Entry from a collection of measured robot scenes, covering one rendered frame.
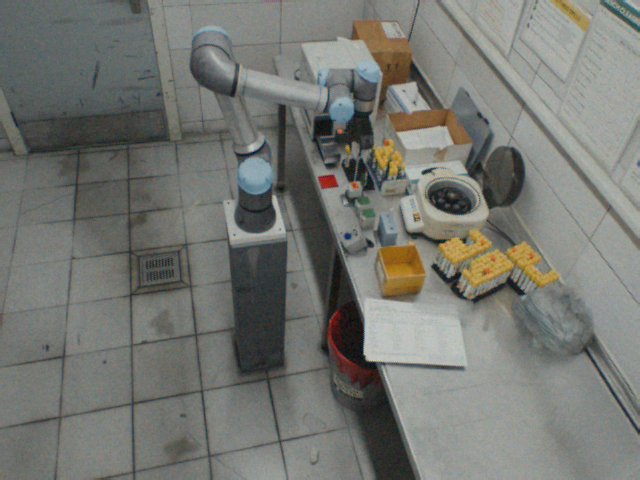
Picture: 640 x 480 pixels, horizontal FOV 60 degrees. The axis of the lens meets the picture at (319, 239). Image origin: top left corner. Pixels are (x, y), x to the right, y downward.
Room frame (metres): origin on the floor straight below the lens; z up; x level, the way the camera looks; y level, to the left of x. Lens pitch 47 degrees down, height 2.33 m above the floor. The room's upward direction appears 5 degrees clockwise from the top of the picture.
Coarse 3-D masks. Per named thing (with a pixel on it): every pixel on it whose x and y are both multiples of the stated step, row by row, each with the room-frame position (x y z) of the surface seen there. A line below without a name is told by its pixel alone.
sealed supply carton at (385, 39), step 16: (352, 32) 2.64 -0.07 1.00; (368, 32) 2.55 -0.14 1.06; (384, 32) 2.56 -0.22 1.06; (400, 32) 2.58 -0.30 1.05; (368, 48) 2.40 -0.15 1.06; (384, 48) 2.41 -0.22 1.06; (400, 48) 2.43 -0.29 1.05; (384, 64) 2.38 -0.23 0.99; (400, 64) 2.39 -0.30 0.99; (384, 80) 2.38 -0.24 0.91; (400, 80) 2.40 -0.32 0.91
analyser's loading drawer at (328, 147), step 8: (320, 128) 1.94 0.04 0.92; (328, 128) 1.95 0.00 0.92; (320, 136) 1.89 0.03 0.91; (328, 136) 1.85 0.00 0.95; (320, 144) 1.83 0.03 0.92; (328, 144) 1.80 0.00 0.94; (336, 144) 1.81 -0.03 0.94; (328, 152) 1.79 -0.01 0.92; (336, 152) 1.79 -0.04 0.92; (328, 160) 1.75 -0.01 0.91; (336, 160) 1.76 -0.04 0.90
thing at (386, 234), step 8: (384, 216) 1.39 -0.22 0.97; (392, 216) 1.39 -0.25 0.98; (384, 224) 1.35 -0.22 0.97; (392, 224) 1.35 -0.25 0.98; (376, 232) 1.39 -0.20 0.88; (384, 232) 1.33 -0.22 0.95; (392, 232) 1.31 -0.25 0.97; (376, 240) 1.35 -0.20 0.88; (384, 240) 1.32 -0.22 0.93; (392, 240) 1.31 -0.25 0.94
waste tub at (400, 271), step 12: (384, 252) 1.24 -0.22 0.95; (396, 252) 1.25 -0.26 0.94; (408, 252) 1.26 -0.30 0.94; (384, 264) 1.17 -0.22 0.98; (396, 264) 1.25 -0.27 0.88; (408, 264) 1.26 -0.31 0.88; (420, 264) 1.19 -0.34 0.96; (384, 276) 1.14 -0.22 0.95; (396, 276) 1.20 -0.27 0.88; (408, 276) 1.13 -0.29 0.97; (420, 276) 1.14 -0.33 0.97; (384, 288) 1.12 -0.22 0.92; (396, 288) 1.12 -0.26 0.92; (408, 288) 1.13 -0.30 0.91; (420, 288) 1.14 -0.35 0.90
